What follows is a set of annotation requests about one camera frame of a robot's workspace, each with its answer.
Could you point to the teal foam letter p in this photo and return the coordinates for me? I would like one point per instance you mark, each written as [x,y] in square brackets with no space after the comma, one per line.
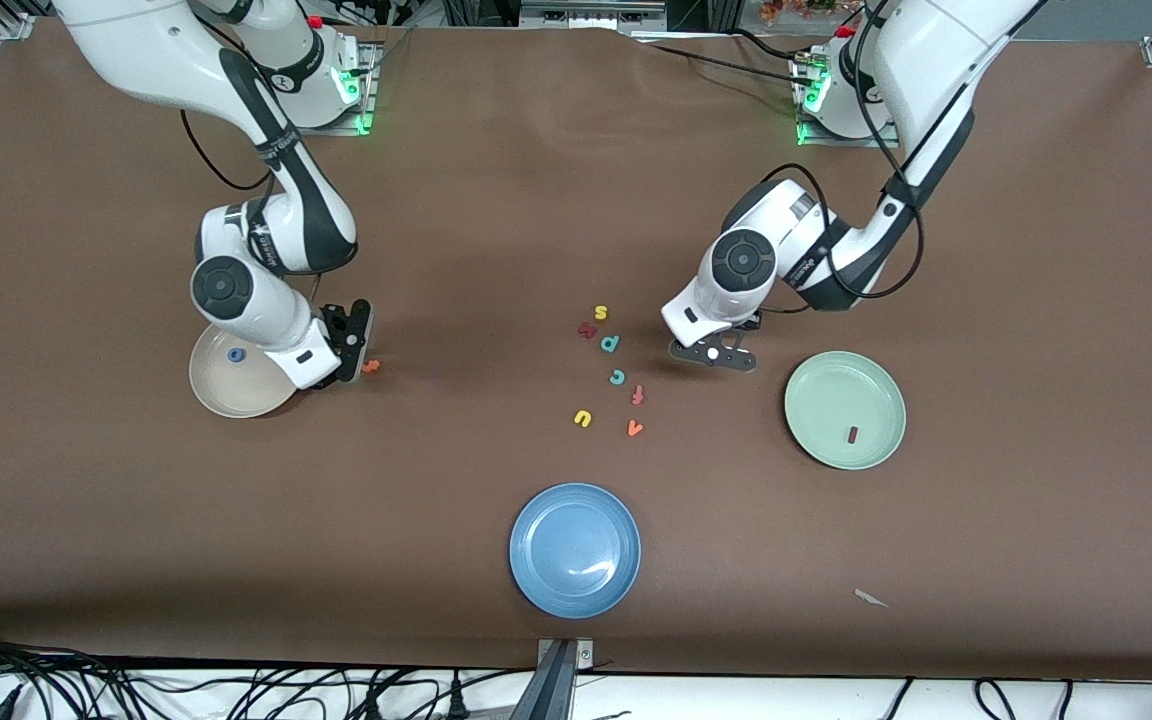
[613,343]

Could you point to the white paper scrap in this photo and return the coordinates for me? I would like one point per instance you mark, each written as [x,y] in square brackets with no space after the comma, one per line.
[871,598]

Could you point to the blue plate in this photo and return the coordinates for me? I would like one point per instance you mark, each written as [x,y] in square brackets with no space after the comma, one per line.
[575,550]

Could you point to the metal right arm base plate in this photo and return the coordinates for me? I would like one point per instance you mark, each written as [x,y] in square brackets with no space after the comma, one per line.
[336,128]

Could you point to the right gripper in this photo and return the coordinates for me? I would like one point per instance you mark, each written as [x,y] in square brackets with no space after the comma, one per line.
[334,321]

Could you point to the grey metal rail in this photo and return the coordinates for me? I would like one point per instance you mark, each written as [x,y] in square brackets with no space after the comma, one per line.
[586,15]

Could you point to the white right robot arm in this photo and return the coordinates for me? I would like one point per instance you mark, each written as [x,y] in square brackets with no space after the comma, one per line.
[136,40]

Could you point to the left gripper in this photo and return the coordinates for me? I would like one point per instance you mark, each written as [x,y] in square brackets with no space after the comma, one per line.
[751,322]

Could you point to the orange flower decoration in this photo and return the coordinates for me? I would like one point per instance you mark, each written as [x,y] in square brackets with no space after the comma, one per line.
[786,10]

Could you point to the pale green plate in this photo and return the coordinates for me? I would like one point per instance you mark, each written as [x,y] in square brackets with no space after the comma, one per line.
[845,400]

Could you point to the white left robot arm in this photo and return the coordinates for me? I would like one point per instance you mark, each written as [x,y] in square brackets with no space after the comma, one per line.
[936,60]

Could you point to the beige brown plate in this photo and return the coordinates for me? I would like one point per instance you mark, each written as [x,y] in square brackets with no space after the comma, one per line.
[226,390]

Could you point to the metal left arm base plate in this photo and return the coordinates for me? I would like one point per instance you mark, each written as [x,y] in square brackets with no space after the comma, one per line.
[836,143]

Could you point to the brown table cover mat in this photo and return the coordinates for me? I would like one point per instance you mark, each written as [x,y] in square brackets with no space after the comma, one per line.
[536,200]

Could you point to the grey metal table bracket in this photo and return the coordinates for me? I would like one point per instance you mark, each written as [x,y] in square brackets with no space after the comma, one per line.
[548,700]

